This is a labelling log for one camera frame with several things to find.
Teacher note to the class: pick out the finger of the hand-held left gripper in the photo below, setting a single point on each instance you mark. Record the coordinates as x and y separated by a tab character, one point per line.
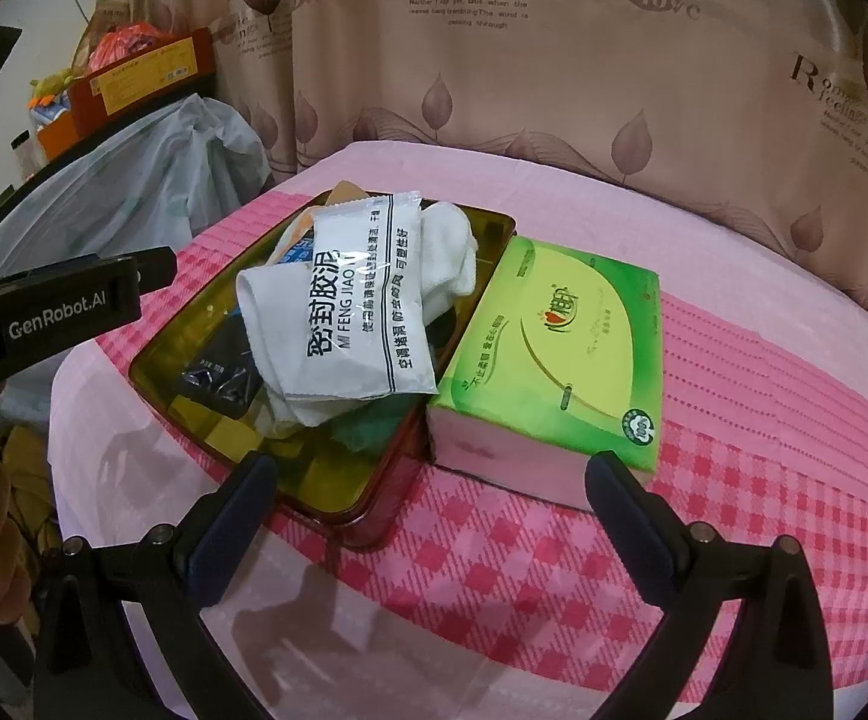
156	268

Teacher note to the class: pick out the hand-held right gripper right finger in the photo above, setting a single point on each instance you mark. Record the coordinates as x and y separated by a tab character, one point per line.
632	525

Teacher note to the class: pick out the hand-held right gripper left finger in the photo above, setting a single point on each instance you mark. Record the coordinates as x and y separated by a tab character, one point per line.
231	532

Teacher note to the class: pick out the gold tin box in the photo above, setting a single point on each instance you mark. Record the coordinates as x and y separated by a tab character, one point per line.
329	499

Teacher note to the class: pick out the dark blue plastic packet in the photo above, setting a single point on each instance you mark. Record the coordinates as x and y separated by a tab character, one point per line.
212	379

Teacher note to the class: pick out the teal cloth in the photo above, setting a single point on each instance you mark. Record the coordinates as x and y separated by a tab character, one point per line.
362	427

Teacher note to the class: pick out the green tissue pack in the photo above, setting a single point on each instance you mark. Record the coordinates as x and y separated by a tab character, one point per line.
554	345

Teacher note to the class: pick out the white printed packet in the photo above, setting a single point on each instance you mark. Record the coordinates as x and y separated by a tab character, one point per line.
351	300

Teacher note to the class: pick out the pink checked tablecloth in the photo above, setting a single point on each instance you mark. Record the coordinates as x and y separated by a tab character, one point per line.
516	577

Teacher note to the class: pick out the olive clothes pile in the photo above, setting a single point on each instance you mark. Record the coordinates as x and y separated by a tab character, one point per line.
25	465

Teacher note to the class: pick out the orange box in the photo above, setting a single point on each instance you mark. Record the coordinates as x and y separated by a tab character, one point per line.
59	136

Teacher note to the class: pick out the clear jar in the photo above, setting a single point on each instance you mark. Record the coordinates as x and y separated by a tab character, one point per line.
23	150

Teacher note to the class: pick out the red and yellow box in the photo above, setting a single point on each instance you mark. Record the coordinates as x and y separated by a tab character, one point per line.
149	82

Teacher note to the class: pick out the yellow plush toy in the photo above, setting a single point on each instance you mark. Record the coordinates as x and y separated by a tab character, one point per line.
51	86

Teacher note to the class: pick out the orange snack bag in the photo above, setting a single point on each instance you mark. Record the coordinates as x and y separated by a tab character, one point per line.
122	49

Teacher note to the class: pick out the beige leaf print curtain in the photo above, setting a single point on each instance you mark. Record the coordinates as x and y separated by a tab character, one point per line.
554	90

